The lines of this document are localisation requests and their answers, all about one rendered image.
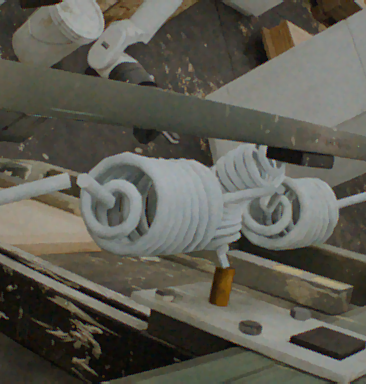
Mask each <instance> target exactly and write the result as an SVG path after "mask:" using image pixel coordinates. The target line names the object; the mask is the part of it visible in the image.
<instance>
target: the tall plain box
mask: <svg viewBox="0 0 366 384"><path fill-rule="evenodd" d="M205 98H206V99H209V100H213V101H217V102H222V103H226V104H231V105H236V106H240V107H245V108H250V109H253V110H258V111H263V112H268V113H272V114H277V115H281V116H285V117H290V118H295V119H299V120H303V121H308V122H312V123H316V124H321V125H325V126H329V127H334V128H339V129H342V130H344V131H347V132H352V133H355V134H360V135H364V136H366V8H364V9H363V10H361V11H360V12H357V13H355V14H354V15H353V16H349V17H348V18H347V19H346V20H342V21H340V22H338V23H337V24H335V25H333V26H331V27H329V28H327V30H323V31H322V32H320V33H319V34H317V35H314V36H312V37H311V38H310V39H308V40H306V41H303V42H301V43H300V44H299V45H297V46H295V47H294V48H290V49H289V50H288V51H286V52H284V53H283V54H281V55H277V56H276V57H275V58H273V59H272V60H270V61H268V62H266V63H265V64H261V65H260V66H259V67H257V68H255V69H254V70H252V71H250V72H248V73H247V74H243V75H242V76H241V77H239V78H237V79H236V80H234V81H232V82H231V83H229V84H227V85H225V86H224V87H222V88H220V89H219V88H218V89H217V90H215V91H214V92H213V93H211V94H209V95H207V96H206V97H205ZM208 139H209V144H210V149H211V153H212V157H213V162H214V165H217V161H218V160H219V159H220V158H221V157H224V156H227V153H228V152H229V151H233V150H236V149H237V148H238V146H239V145H247V144H248V143H241V142H234V141H227V140H221V139H213V138H208ZM334 158H335V161H334V166H333V168H332V169H331V170H328V169H320V168H310V167H301V166H296V165H291V164H288V163H285V175H284V176H287V177H290V178H292V179H299V178H306V177H309V178H312V177H316V178H319V179H321V180H322V181H324V182H325V183H327V185H328V186H329V187H330V188H332V187H334V186H336V185H338V184H340V183H342V182H345V181H347V180H349V179H351V178H353V177H357V176H359V175H362V174H364V173H366V161H365V160H357V159H351V158H345V157H338V156H334Z"/></svg>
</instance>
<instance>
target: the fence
mask: <svg viewBox="0 0 366 384"><path fill-rule="evenodd" d="M25 183H28V181H26V180H23V179H20V178H18V177H11V176H9V175H6V174H3V173H0V187H1V188H4V189H6V188H9V187H13V186H17V185H20V184H25ZM30 199H33V200H36V201H39V202H44V203H46V204H49V205H52V206H54V207H57V208H60V209H63V210H66V211H69V212H70V213H73V214H76V215H79V216H82V214H81V212H80V209H79V207H80V199H78V198H74V197H71V196H69V195H66V194H63V193H60V192H57V191H54V192H51V193H47V194H43V195H40V196H36V197H32V198H30ZM217 251H218V250H204V248H203V250H198V251H192V252H185V253H179V254H170V255H161V256H163V257H166V258H169V259H171V260H174V261H176V262H179V263H182V264H188V265H190V266H193V267H196V268H199V269H201V270H204V271H207V272H210V273H213V274H214V273H215V268H216V265H217V264H220V263H219V258H218V255H217ZM225 256H226V259H227V261H228V264H229V266H231V267H233V268H235V274H234V280H233V281H234V282H237V283H239V284H241V283H242V284H245V285H247V286H250V287H252V288H255V289H258V290H261V291H264V292H266V293H268V294H274V295H276V296H279V297H282V298H285V299H287V300H289V301H292V302H298V303H300V304H302V305H305V306H308V307H311V308H312V309H314V308H315V309H318V310H321V311H323V312H325V313H328V314H333V315H335V314H338V313H342V312H344V311H347V310H348V306H349V303H350V298H351V293H352V290H353V286H351V285H348V284H345V283H343V282H341V283H340V282H337V281H334V280H331V279H328V278H325V277H322V276H320V275H319V276H317V275H314V274H311V273H309V272H306V271H303V270H299V269H296V268H294V267H288V266H285V265H282V264H279V263H277V262H274V261H271V260H267V259H264V258H261V257H258V256H256V255H253V254H247V253H244V252H241V251H237V250H234V251H226V252H225ZM274 266H283V267H286V268H292V269H295V270H297V271H300V272H303V273H306V274H300V275H296V274H294V273H291V272H288V271H285V270H279V269H277V268H274ZM315 277H321V278H323V279H326V280H329V281H332V282H334V283H337V284H339V283H340V284H342V285H344V286H340V287H336V286H331V285H328V284H325V283H321V282H319V281H316V280H313V279H312V278H315Z"/></svg>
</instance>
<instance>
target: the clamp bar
mask: <svg viewBox="0 0 366 384"><path fill-rule="evenodd" d="M255 148H256V149H255ZM257 149H258V150H257ZM252 158H253V159H254V160H255V162H256V163H257V165H258V167H259V170H258V168H257V166H256V164H255V163H254V161H253V160H252ZM334 161H335V158H334V156H331V155H324V154H318V153H311V152H304V151H297V150H290V149H284V148H277V147H269V146H262V145H256V144H249V143H248V144H247V145H239V146H238V148H237V149H236V150H233V151H229V152H228V153H227V156H224V157H221V158H220V159H219V160H218V161H217V165H214V166H212V167H211V168H210V170H211V172H212V173H213V174H214V176H215V177H216V173H217V174H218V177H216V179H217V180H218V182H219V185H220V188H221V191H222V194H226V193H230V192H235V191H239V190H244V189H249V188H254V187H269V186H270V185H272V184H274V185H275V188H277V187H278V186H279V185H280V184H281V183H282V182H283V179H284V175H285V163H288V164H291V165H296V166H301V167H310V168H320V169H328V170H331V169H332V168H333V166H334ZM243 163H244V164H245V167H244V165H243ZM275 163H276V164H275ZM234 169H235V170H236V172H237V174H238V175H237V174H236V172H235V170H234ZM259 171H260V173H259ZM229 179H230V180H229ZM230 181H231V182H232V183H231V182H230ZM251 200H252V199H251ZM251 200H246V201H241V202H237V203H232V204H228V205H224V215H223V218H222V220H221V223H220V226H219V227H218V228H217V229H216V231H215V235H214V237H213V238H215V239H212V240H211V241H210V242H209V243H208V244H207V245H206V246H205V247H204V250H218V251H217V255H218V258H219V263H220V264H217V265H216V268H215V273H214V278H213V283H210V282H203V283H196V284H189V285H182V286H175V287H169V288H159V289H156V288H154V289H147V290H140V291H134V292H132V295H131V299H130V298H128V297H125V296H123V295H121V294H118V293H116V292H114V291H111V290H110V289H108V288H105V287H103V286H101V285H98V284H96V283H94V282H91V281H89V280H86V279H85V278H83V277H80V276H78V275H76V274H73V273H71V272H69V271H66V270H65V269H63V268H60V267H58V266H56V265H53V264H51V263H50V262H47V261H45V260H43V259H40V258H38V257H36V256H34V255H32V254H30V253H27V252H25V251H24V250H21V249H19V248H17V247H14V246H13V245H11V244H8V243H6V242H4V241H2V240H0V330H1V331H2V332H4V333H6V334H7V335H8V336H10V337H12V338H14V339H15V340H17V341H18V342H20V343H21V344H23V345H25V346H27V347H28V348H29V349H31V350H33V351H35V352H37V353H40V354H41V355H42V356H44V357H46V358H47V359H49V360H51V361H53V362H54V363H55V364H57V365H59V366H60V367H62V368H64V369H66V370H67V371H69V372H70V373H72V374H75V375H77V376H78V377H80V378H82V379H84V380H85V381H86V382H88V383H90V384H98V383H101V382H108V381H111V380H114V379H117V378H124V377H126V376H130V375H133V374H137V373H138V374H140V373H143V372H146V371H149V370H153V369H156V368H159V367H160V368H162V367H166V366H169V365H172V364H176V363H179V362H182V361H185V360H189V359H196V358H199V357H202V356H205V355H208V354H212V353H215V352H219V351H222V350H225V349H228V348H231V347H235V346H238V345H242V346H245V347H247V348H248V349H251V350H253V351H258V352H260V353H262V354H264V355H265V356H267V357H272V358H274V359H275V360H278V361H280V362H282V363H283V362H285V363H287V364H288V365H291V366H293V367H297V368H299V369H301V370H304V371H307V372H309V373H312V374H314V375H318V376H320V377H322V378H325V379H326V378H328V379H330V380H331V381H334V382H338V383H340V384H348V383H350V382H353V381H354V380H356V379H357V378H359V377H361V376H363V375H364V374H366V346H365V349H364V350H362V351H360V352H358V353H356V354H354V355H351V356H350V357H348V358H345V359H343V360H341V361H339V360H334V359H332V358H330V357H328V356H324V355H321V354H319V353H316V352H312V351H310V350H307V349H306V348H304V347H299V346H296V345H295V344H292V343H290V342H289V340H290V336H293V335H296V334H299V333H301V332H305V331H308V330H311V329H315V328H317V327H320V326H323V327H328V328H330V329H333V330H335V331H337V332H343V333H344V334H347V335H350V336H354V337H357V338H359V339H361V340H363V339H364V340H365V341H366V336H364V335H361V334H359V333H354V332H352V331H350V330H347V329H342V328H340V327H337V326H335V325H329V324H327V323H324V322H322V321H319V320H315V319H312V318H310V316H311V312H310V311H308V310H307V309H304V308H299V307H295V308H293V309H291V311H290V310H287V309H284V308H282V307H281V308H280V307H277V306H274V305H272V304H269V303H266V302H265V301H262V300H259V299H254V298H251V297H248V296H246V295H244V294H241V293H239V292H236V291H233V290H231V289H232V285H233V280H234V274H235V268H233V267H231V266H229V264H228V261H227V259H226V256H225V252H226V251H227V250H228V243H231V242H233V241H236V240H237V239H238V238H239V237H240V236H241V235H240V232H239V230H240V228H241V227H242V226H241V224H240V221H241V220H242V218H241V216H242V214H243V210H244V209H245V207H246V205H247V204H248V203H250V201H251Z"/></svg>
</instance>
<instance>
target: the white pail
mask: <svg viewBox="0 0 366 384"><path fill-rule="evenodd" d="M37 10H38V11H37ZM37 10H35V11H37V12H36V13H35V11H34V12H33V14H34V13H35V14H34V15H33V14H32V15H33V16H32V15H31V17H30V18H29V20H28V21H26V22H24V23H23V25H22V26H21V27H20V28H19V29H18V30H17V31H16V32H15V33H14V35H13V37H12V45H13V51H14V53H15V54H16V56H17V57H18V60H19V61H21V62H22V63H25V64H30V65H34V66H35V65H38V66H43V67H47V68H49V67H51V66H52V65H54V64H55V63H58V62H59V61H61V60H62V59H63V58H65V57H66V56H68V55H69V54H70V53H72V52H73V50H75V49H77V48H79V47H81V46H82V45H87V44H90V43H92V41H94V40H96V39H97V38H98V37H99V36H101V34H102V32H103V30H104V29H105V28H106V27H107V26H109V25H110V24H111V23H112V22H114V21H115V20H117V19H118V18H119V17H120V16H121V15H120V16H117V17H116V18H114V19H113V20H112V21H110V22H109V23H108V24H106V25H105V26H104V20H103V14H102V11H101V10H100V8H99V6H98V4H96V1H95V0H64V1H62V2H61V3H59V4H56V5H51V6H44V7H41V8H39V9H37Z"/></svg>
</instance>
